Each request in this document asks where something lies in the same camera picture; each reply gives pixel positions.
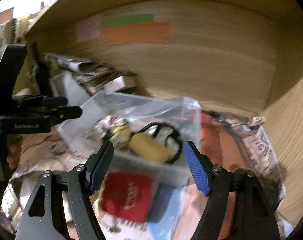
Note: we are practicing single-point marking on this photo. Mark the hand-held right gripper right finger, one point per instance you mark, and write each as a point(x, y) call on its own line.
point(197, 171)

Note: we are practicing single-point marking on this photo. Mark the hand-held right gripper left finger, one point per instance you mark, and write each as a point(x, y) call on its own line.
point(101, 170)

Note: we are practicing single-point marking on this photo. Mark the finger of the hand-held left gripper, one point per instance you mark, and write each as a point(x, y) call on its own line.
point(55, 101)
point(66, 113)

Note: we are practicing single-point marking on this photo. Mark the yellow soft toy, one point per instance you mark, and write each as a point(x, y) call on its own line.
point(147, 146)

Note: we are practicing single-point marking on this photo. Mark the clear plastic storage box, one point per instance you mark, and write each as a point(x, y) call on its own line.
point(151, 105)

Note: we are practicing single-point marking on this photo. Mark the small colourful soft toy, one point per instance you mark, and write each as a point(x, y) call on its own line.
point(109, 128)

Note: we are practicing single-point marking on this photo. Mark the white box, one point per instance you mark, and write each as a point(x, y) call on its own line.
point(69, 90)

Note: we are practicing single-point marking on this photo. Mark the orange-red cloth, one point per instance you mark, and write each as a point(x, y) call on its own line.
point(216, 140)

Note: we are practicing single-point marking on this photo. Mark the red pouch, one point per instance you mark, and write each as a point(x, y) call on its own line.
point(127, 196)

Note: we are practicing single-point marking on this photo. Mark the brown patterned blanket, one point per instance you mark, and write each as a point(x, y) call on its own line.
point(41, 152)

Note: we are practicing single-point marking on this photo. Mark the stack of magazines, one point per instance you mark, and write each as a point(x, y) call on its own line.
point(91, 72)

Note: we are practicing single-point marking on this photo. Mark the blue cloth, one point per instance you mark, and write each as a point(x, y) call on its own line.
point(164, 212)

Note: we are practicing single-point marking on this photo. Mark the clear plastic bag with print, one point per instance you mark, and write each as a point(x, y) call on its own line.
point(261, 152)

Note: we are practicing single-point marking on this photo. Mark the pink paper note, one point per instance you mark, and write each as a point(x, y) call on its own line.
point(87, 30)

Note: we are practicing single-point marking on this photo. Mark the small paper tag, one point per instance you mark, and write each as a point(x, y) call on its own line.
point(257, 120)

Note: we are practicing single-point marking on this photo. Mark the orange paper note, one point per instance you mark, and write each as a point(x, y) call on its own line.
point(139, 33)

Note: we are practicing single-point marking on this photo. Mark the green paper note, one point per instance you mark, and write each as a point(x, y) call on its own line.
point(131, 19)

